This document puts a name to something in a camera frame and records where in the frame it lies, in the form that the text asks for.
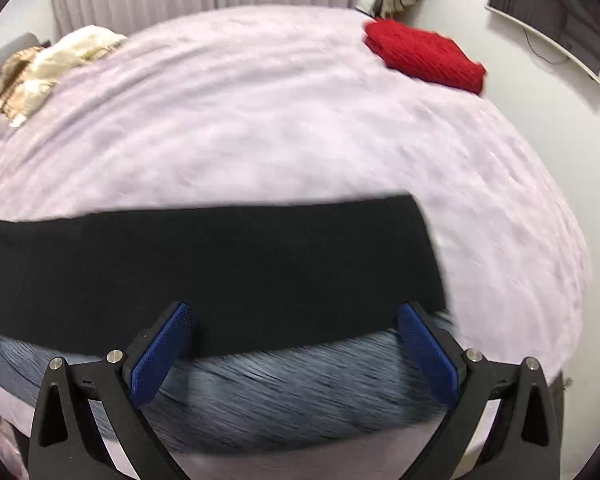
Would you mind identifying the grey heathered cloth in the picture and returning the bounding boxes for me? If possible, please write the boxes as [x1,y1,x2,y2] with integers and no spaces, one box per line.
[0,310,464,456]

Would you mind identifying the cream crumpled quilt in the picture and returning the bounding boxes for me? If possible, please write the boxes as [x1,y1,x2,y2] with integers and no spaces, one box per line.
[0,25,129,129]

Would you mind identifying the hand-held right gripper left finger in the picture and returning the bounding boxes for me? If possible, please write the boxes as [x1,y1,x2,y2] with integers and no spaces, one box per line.
[27,301,193,480]

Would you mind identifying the lilac plush blanket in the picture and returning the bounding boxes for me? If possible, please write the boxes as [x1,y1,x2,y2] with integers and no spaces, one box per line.
[0,5,594,480]

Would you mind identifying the wall-mounted curved television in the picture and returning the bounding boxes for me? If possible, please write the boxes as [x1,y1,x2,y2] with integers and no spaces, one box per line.
[484,0,600,85]

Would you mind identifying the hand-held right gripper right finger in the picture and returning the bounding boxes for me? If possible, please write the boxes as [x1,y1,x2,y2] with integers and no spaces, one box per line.
[396,301,564,480]

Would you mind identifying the black television cable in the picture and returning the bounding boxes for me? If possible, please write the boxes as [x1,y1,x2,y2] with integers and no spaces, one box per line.
[524,27,569,65]

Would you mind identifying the red knitted sweater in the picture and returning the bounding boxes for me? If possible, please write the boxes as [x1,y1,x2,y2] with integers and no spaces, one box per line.
[363,17,487,95]

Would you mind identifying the brown striped cloth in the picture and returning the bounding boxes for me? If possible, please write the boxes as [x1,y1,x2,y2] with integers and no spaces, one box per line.
[0,46,46,92]

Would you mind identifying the grey headboard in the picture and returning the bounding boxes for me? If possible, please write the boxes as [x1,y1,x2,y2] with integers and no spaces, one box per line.
[0,32,51,97]

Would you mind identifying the black pants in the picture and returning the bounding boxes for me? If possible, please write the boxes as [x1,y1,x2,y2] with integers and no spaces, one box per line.
[0,192,452,362]

